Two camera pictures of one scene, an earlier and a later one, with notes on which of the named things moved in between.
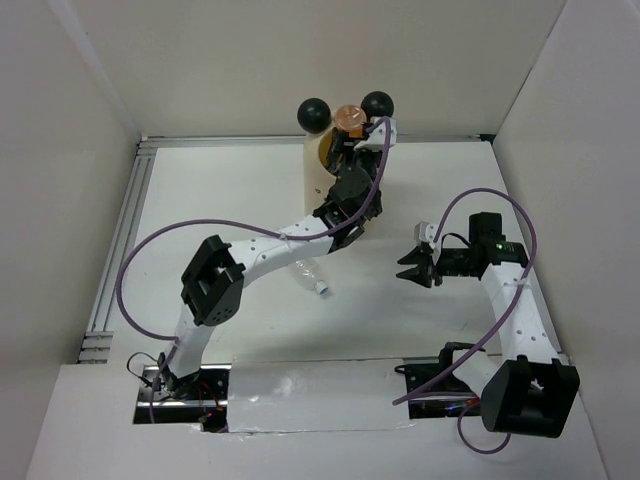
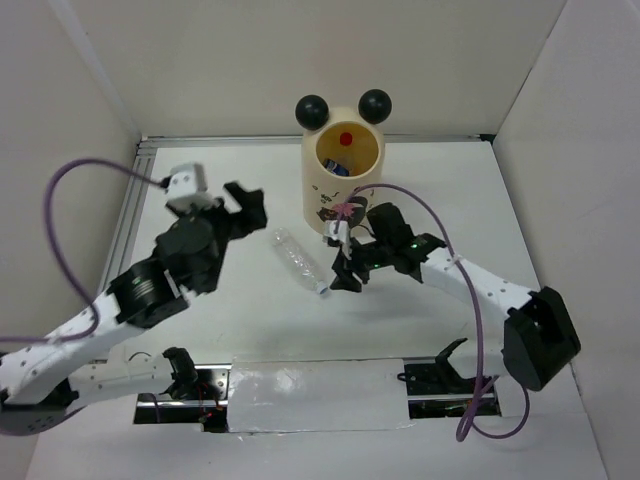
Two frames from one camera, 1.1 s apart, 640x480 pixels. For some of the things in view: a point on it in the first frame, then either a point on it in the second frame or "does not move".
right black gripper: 423,272 → 344,267
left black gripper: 340,144 → 254,217
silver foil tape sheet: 288,395 does not move
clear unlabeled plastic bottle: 307,272 does not move
